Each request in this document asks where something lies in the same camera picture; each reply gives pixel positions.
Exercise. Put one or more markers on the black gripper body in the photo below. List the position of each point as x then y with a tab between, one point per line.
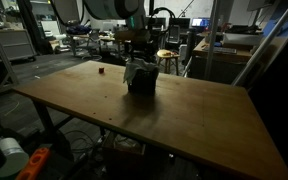
140	50

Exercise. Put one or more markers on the white grey knitted cloth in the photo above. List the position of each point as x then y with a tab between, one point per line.
134	68

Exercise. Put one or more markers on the black perforated box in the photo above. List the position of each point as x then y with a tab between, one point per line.
144	83

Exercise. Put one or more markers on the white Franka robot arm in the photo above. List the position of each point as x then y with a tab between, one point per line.
110	8

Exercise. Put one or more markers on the cardboard box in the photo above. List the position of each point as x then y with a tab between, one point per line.
124	150

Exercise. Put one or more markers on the white box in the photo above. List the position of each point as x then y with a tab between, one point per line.
242	39

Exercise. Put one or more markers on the round wooden stool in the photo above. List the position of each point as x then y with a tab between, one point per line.
168	55

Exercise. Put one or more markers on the cluttered wooden desk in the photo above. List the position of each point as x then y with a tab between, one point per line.
109	41

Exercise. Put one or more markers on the mesh back office chair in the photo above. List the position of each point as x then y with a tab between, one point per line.
174	35

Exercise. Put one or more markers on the small red block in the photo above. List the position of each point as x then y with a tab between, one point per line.
101	70

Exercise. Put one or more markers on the black vertical pole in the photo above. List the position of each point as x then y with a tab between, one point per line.
151	6

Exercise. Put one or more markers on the blue bag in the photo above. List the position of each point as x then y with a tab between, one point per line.
79	29

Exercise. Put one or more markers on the lit blue computer monitor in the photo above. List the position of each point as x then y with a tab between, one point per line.
200	22

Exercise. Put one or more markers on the silver aluminium pole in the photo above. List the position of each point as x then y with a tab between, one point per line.
212	36
267	40

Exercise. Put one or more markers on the computer keyboard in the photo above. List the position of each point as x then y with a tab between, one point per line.
220	50

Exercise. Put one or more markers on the wooden top workbench cabinet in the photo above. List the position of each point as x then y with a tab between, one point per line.
230	63

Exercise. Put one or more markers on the black table leg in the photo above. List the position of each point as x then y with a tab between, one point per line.
45	120

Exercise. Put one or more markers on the grey drawer cabinet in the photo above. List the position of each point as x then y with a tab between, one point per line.
15	45

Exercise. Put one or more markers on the orange plastic tool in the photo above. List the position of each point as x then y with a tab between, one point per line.
34	165

